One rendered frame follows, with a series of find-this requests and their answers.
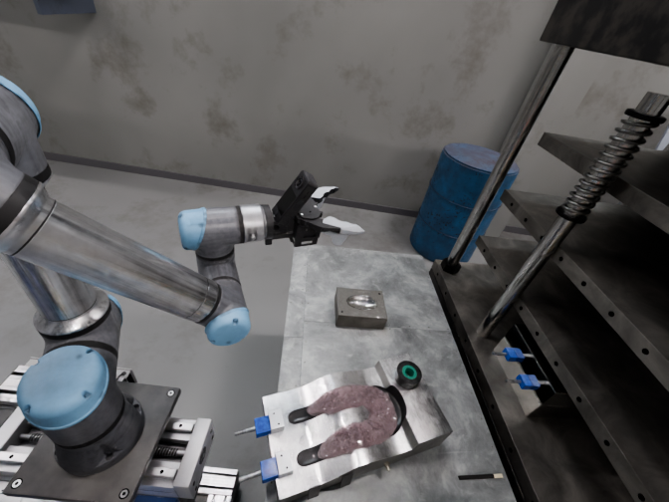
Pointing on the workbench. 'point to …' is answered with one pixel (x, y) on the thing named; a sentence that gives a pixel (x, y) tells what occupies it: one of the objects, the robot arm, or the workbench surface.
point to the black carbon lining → (316, 416)
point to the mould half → (297, 482)
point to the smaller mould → (359, 308)
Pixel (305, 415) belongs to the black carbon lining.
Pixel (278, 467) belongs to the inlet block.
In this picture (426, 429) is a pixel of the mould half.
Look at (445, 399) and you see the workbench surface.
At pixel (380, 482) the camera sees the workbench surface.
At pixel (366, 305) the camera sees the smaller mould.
